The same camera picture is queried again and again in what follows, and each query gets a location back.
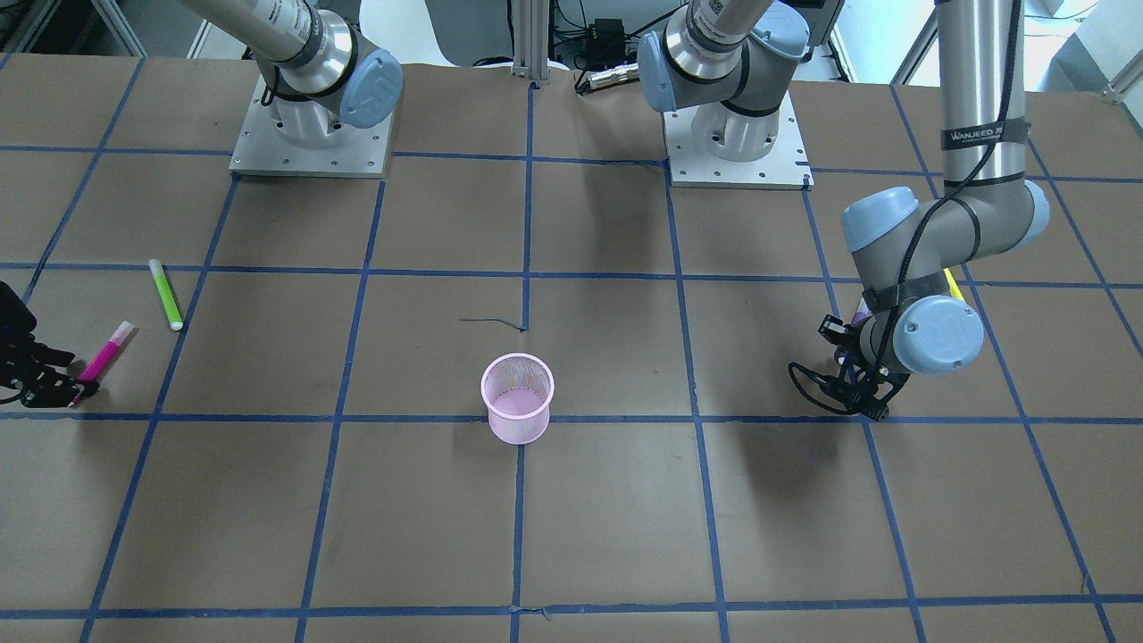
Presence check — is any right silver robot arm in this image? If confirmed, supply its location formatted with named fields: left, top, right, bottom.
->
left=3, top=1, right=403, bottom=408

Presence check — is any pink pen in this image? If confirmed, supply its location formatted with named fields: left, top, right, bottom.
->
left=67, top=321, right=136, bottom=407

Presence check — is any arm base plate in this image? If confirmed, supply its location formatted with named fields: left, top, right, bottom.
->
left=663, top=93, right=815, bottom=190
left=229, top=79, right=395, bottom=180

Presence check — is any pink mesh cup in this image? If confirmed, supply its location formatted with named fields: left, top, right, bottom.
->
left=480, top=353, right=555, bottom=445

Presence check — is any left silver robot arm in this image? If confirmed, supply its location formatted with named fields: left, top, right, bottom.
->
left=637, top=1, right=1050, bottom=421

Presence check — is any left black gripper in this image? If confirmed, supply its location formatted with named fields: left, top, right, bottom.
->
left=818, top=314, right=910, bottom=421

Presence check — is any green pen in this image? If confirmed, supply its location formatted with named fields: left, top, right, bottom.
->
left=147, top=259, right=185, bottom=332

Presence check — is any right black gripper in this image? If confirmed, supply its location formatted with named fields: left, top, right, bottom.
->
left=1, top=282, right=101, bottom=408

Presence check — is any purple pen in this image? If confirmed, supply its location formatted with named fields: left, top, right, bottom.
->
left=850, top=302, right=871, bottom=325

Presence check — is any yellow pen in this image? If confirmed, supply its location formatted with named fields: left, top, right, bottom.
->
left=943, top=268, right=966, bottom=302

